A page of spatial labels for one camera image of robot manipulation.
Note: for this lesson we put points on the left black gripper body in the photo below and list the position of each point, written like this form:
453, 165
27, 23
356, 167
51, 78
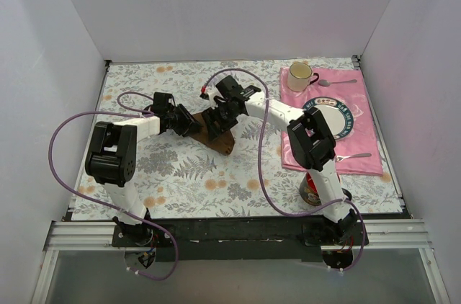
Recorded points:
188, 124

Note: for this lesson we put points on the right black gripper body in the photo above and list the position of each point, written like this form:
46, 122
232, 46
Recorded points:
217, 121

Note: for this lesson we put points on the brown cloth napkin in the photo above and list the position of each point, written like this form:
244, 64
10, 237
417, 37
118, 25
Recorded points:
223, 144

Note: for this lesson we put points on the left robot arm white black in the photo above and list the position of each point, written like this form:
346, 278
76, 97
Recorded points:
112, 153

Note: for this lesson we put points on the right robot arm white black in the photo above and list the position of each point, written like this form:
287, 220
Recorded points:
311, 142

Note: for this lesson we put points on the cream enamel mug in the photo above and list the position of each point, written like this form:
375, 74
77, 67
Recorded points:
300, 76

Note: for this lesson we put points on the silver spoon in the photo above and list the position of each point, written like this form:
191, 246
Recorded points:
326, 83

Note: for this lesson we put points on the white plate dark rim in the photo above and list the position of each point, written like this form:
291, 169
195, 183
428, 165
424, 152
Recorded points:
338, 116

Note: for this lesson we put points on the red interior dark mug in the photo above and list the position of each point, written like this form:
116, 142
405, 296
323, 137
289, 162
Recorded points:
309, 192

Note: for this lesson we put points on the black base bar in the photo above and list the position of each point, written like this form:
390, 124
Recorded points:
259, 238

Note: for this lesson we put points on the silver fork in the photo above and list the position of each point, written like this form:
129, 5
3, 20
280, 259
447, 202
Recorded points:
358, 155

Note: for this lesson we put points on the pink satin cloth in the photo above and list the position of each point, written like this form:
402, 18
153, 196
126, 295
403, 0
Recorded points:
363, 138

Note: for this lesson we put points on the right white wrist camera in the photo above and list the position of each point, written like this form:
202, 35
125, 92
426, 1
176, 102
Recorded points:
211, 94

